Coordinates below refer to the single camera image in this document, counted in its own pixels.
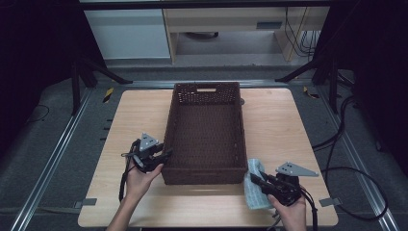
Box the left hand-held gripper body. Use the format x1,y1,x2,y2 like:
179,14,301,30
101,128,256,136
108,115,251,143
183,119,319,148
130,133,160,174

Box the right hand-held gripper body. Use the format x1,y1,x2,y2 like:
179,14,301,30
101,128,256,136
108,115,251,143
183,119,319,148
267,161,319,207

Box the light blue striped cloth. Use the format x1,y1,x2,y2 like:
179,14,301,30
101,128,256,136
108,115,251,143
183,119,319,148
243,158,274,211

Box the brown woven basket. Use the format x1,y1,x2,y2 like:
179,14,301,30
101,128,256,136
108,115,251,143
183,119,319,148
161,82,249,186

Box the person's left hand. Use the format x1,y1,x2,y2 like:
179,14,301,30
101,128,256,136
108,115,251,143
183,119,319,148
124,161,165,202

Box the person's right hand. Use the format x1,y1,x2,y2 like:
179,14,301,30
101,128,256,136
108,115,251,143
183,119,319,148
268,192,308,231

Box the yellow black tape strip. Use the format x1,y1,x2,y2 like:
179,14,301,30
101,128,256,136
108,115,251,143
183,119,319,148
102,87,115,104
302,86,321,100

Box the black metal stand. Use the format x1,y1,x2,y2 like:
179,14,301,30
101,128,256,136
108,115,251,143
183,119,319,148
274,53,342,116
70,57,134,116

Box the white cabinet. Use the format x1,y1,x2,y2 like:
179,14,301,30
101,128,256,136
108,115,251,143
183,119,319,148
84,9,171,61

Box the dark curtain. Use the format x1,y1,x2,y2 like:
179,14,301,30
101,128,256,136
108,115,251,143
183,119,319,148
0,0,107,162
316,0,408,176

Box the left hand-held gripper black cable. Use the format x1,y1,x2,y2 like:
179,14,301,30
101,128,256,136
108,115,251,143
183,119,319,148
118,139,142,203

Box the grey table bracket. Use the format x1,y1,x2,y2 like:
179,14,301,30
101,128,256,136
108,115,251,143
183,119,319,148
74,197,98,210
319,196,343,208

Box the aluminium floor rail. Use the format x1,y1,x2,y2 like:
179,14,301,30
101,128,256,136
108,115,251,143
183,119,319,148
9,88,94,231
126,79,290,90
316,86,401,231

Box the thick black looped floor cable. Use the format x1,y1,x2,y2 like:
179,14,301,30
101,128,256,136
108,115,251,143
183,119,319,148
323,166,390,223

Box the thin black floor cable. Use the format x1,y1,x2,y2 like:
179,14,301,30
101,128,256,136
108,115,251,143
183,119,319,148
27,104,51,125

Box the black cables under desk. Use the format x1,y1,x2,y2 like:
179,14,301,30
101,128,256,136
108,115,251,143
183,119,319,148
283,7,322,61

